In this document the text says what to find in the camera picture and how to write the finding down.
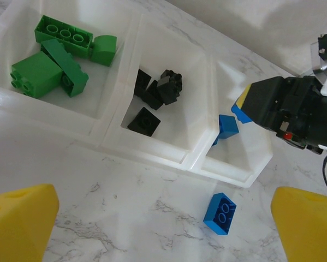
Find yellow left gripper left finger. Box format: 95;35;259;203
0;184;60;262

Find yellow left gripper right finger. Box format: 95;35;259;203
271;186;327;262

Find blue lego brick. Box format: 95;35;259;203
203;192;238;236
230;103;253;125
211;114;240;147

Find black lego brick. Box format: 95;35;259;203
145;80;164;111
156;69;183;106
127;106;161;137
134;68;153;97

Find dark green long lego brick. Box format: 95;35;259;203
40;38;90;98

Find light green long lego brick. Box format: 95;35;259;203
34;15;94;59

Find white three-compartment container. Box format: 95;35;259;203
0;0;275;189

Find green square lego brick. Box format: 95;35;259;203
11;51;64;99

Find green curved lego piece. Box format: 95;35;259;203
91;34;118;67

